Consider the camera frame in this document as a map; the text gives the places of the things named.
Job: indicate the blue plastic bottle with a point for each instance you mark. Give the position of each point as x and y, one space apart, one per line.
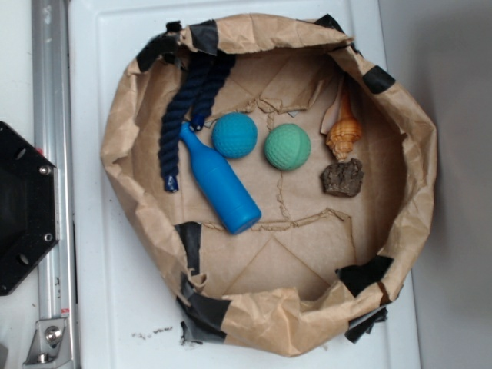
223 189

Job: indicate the brown paper bag basin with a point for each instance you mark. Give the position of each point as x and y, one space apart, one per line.
315 265

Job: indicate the blue dimpled ball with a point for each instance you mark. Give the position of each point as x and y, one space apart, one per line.
235 135

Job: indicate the green dimpled ball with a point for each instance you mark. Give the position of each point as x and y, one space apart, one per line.
287 147

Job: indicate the brown rough rock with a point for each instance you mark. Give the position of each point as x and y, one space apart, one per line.
343 179

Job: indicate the orange conch seashell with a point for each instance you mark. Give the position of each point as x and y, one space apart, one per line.
345 131

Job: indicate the white plastic tray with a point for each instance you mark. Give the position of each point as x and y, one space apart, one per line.
127 316

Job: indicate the black octagonal mount plate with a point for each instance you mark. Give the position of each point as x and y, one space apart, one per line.
28 212

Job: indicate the aluminium extrusion rail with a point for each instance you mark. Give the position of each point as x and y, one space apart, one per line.
52 132

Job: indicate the metal corner bracket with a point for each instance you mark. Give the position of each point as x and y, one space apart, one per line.
51 345

